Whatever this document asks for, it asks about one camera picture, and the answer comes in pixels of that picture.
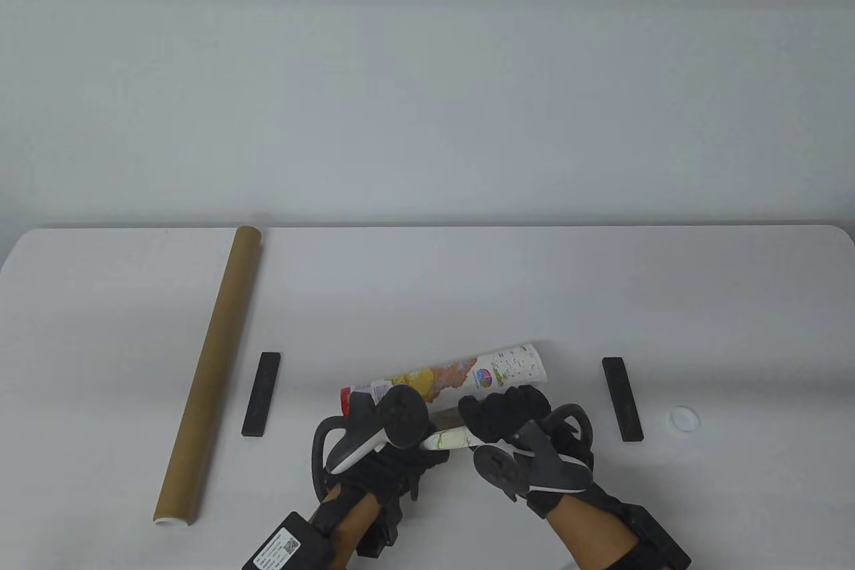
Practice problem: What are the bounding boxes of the black right wrist box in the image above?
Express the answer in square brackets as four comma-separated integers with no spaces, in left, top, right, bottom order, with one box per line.
[621,503,692,570]

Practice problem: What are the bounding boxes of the person's right hand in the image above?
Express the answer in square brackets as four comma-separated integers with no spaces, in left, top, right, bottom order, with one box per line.
[458,388,602,519]

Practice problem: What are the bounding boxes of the black white left hand controller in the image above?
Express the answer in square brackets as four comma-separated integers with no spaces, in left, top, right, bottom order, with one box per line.
[313,385,435,484]

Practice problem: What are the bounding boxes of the person's left forearm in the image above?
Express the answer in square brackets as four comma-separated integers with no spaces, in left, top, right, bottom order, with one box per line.
[314,486,385,570]

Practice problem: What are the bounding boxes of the black white hand controller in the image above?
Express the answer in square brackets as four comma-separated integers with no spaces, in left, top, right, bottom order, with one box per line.
[313,385,435,484]
[473,404,595,503]

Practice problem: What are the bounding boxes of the black white right hand controller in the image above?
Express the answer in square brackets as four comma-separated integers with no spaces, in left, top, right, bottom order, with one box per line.
[473,404,595,503]

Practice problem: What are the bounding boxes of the colourful paper map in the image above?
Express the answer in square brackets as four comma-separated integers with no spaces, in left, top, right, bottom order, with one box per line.
[341,343,548,452]

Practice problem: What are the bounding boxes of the black labelled left wrist box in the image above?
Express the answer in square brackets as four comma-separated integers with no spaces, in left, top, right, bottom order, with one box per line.
[242,511,335,570]

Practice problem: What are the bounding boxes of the person's right forearm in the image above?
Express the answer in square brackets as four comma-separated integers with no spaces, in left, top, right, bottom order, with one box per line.
[551,496,642,570]

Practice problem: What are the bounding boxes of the brown cardboard mailing tube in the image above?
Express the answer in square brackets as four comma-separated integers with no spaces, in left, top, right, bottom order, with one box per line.
[152,226,263,527]

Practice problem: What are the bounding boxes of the black bar paperweight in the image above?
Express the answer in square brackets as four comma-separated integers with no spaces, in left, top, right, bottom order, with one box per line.
[601,357,644,442]
[242,351,281,438]

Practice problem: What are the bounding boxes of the person's left hand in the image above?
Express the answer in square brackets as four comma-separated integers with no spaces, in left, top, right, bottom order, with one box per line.
[326,444,450,505]

